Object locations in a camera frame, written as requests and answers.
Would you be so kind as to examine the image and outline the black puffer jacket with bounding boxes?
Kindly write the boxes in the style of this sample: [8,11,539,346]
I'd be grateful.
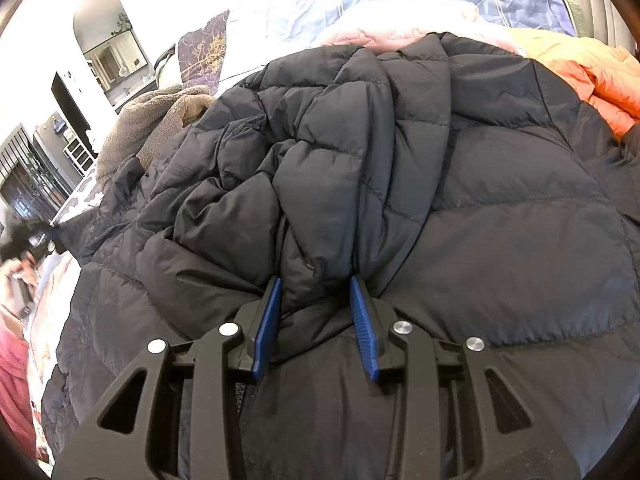
[42,34,639,479]

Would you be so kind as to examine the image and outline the dark cabinet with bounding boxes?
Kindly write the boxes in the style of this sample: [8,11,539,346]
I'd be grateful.
[1,125,72,221]

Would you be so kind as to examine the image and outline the brown fleece garment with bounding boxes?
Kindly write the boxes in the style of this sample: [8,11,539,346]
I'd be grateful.
[96,84,215,192]

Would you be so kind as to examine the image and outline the pink fleece sleeve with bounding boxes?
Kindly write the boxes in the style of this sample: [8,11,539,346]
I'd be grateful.
[0,322,37,460]

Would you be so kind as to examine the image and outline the dark floral pillow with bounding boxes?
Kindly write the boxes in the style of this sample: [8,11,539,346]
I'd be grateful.
[177,10,230,94]

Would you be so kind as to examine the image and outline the pink folded garment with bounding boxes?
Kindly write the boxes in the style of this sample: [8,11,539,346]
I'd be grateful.
[319,0,526,55]

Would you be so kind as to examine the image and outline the orange puffer jacket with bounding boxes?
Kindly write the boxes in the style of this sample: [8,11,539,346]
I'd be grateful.
[511,28,640,140]

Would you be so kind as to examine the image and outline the wall mirror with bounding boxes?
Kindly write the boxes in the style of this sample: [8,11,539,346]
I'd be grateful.
[84,30,146,92]

